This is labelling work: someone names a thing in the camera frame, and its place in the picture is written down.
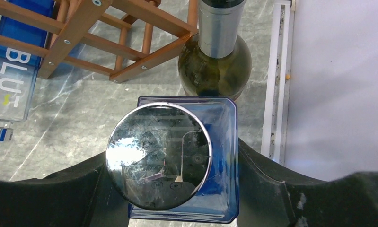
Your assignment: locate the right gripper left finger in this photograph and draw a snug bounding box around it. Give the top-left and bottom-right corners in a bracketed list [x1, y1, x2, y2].
[0, 153, 129, 227]

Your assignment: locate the blue square bottle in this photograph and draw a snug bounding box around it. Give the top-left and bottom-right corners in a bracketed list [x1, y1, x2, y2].
[0, 0, 54, 141]
[105, 96, 239, 224]

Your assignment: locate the brown wooden wine rack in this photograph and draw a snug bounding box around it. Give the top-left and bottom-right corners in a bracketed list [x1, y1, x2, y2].
[0, 0, 198, 83]

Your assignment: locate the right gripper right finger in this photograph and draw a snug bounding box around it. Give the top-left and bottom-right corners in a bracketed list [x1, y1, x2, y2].
[237, 141, 378, 227]

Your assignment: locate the dark green wine bottle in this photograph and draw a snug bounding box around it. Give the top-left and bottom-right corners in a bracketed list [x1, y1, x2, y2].
[178, 0, 252, 101]

